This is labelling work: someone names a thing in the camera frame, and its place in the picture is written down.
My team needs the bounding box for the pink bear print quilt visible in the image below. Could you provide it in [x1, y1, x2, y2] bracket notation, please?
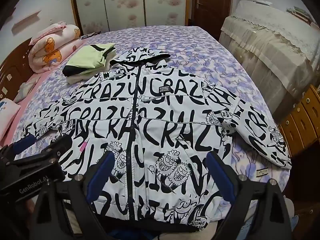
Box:
[28, 22, 84, 74]

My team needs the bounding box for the dark wooden door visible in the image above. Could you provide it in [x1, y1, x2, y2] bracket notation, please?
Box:
[191, 0, 239, 27]

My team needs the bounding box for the white black printed jacket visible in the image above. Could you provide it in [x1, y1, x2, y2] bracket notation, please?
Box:
[24, 45, 292, 232]

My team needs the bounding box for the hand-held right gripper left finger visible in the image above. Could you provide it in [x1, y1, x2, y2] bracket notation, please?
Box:
[30, 151, 116, 240]

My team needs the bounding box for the wooden drawer cabinet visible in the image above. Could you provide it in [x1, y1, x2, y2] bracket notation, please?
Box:
[279, 84, 320, 150]

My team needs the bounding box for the person's jeans leg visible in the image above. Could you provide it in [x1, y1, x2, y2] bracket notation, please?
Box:
[237, 197, 300, 240]

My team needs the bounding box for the beige folded garment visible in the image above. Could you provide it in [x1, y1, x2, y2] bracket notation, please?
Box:
[66, 62, 110, 85]

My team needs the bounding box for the floral sliding door wardrobe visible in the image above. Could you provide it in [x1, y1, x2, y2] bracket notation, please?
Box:
[69, 0, 193, 34]

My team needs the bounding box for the beige cloth covered furniture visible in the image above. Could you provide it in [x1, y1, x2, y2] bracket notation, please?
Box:
[219, 0, 320, 120]

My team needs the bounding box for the wooden headboard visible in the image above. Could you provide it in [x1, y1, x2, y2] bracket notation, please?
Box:
[0, 39, 34, 100]

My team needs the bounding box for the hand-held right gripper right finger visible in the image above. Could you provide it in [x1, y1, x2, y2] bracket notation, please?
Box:
[206, 151, 297, 240]

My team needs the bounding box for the grey cloth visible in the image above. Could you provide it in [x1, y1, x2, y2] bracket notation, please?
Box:
[14, 81, 33, 103]

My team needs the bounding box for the pink pillow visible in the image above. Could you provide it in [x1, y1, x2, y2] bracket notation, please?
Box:
[0, 97, 22, 140]

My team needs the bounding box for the pink bed sheet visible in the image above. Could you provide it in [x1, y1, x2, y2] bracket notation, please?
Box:
[0, 36, 87, 148]

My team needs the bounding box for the person's left forearm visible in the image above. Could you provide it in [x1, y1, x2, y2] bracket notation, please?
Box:
[0, 195, 38, 240]

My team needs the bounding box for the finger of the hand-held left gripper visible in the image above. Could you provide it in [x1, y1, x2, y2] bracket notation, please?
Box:
[0, 134, 36, 167]
[12, 135, 73, 167]

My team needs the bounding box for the purple floral blanket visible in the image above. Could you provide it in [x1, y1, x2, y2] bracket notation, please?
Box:
[10, 25, 285, 230]

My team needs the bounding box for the green black folded garment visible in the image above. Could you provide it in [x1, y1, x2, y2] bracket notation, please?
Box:
[62, 42, 117, 77]

